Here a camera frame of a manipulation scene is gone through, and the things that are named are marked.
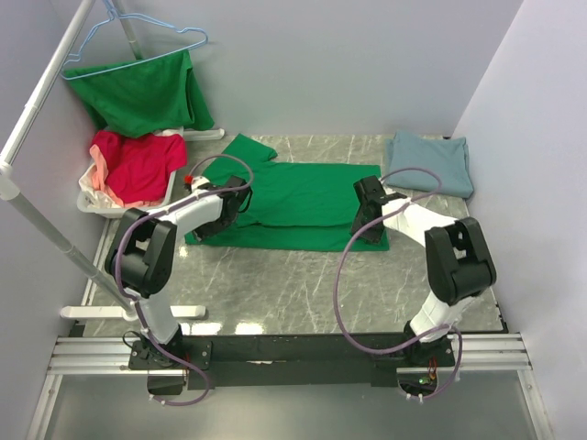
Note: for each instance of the pink garment in basket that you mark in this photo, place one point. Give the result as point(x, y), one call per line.
point(104, 196)

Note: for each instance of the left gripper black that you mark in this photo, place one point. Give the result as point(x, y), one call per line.
point(201, 234)

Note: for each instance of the green t-shirt on hanger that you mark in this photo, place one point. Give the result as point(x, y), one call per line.
point(137, 98)

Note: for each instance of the green t-shirt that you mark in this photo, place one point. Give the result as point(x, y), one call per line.
point(137, 98)
point(294, 205)

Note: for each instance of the folded blue-grey t-shirt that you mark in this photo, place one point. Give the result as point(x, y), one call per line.
point(447, 158)

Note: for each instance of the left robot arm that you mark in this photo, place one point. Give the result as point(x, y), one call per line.
point(141, 256)

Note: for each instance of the red t-shirt in basket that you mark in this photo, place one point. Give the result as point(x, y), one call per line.
point(140, 168)

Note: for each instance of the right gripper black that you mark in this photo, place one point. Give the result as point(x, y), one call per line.
point(373, 236)

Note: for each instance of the aluminium rail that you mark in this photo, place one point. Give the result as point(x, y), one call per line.
point(109, 356)

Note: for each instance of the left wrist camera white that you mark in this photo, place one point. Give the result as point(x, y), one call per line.
point(193, 183)

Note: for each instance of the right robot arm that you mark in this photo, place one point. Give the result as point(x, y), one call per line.
point(459, 265)

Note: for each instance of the white clothes rack frame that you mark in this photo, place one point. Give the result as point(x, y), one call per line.
point(11, 193)

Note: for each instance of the black base beam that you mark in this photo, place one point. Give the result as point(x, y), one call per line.
point(275, 360)

